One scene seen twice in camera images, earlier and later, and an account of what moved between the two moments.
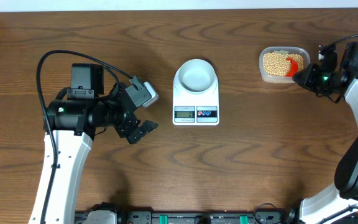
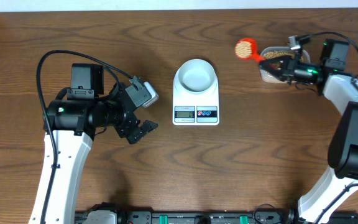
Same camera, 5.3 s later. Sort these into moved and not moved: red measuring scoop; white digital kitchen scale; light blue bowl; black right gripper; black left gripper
Moved: red measuring scoop; black right gripper
Not moved: black left gripper; light blue bowl; white digital kitchen scale
